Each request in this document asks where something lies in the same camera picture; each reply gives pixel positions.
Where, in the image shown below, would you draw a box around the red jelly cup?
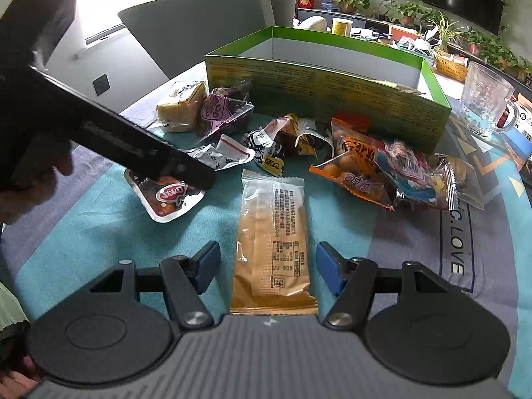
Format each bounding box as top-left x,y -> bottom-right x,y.
124,169 -> 205,223

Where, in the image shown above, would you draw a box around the teal patterned table mat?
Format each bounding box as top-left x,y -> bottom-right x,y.
1,121 -> 531,398

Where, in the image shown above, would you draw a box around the orange snack bag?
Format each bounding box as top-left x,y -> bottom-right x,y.
309,117 -> 395,211

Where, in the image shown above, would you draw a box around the left hand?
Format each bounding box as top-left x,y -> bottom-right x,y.
1,132 -> 74,225

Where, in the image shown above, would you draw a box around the tan foil snack packet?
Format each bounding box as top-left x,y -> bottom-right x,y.
230,169 -> 318,315

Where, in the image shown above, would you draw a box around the colourful clear candy bag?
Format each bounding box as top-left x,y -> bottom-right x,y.
374,141 -> 458,211

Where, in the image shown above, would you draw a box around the white red-striped wrapper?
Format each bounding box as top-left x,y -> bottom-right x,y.
182,134 -> 255,171

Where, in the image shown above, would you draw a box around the purple snack packet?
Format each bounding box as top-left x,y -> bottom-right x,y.
197,80 -> 254,139

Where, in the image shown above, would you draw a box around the woven basket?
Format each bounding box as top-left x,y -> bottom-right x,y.
435,50 -> 469,82

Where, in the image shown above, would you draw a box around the clear pastry packet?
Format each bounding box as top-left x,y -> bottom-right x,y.
428,153 -> 484,210

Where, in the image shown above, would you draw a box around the yellow tin can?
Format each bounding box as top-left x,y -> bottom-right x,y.
332,18 -> 352,37

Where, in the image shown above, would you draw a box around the green cardboard box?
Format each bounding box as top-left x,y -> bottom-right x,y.
205,26 -> 451,153

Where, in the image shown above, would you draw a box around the sandwich cake in wrapper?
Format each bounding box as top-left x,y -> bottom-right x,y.
155,80 -> 207,132

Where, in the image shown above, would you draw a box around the black yellow snack packet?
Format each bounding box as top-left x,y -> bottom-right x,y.
242,114 -> 334,177

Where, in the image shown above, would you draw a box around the clear glass mug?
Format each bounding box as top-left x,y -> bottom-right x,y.
456,62 -> 519,139

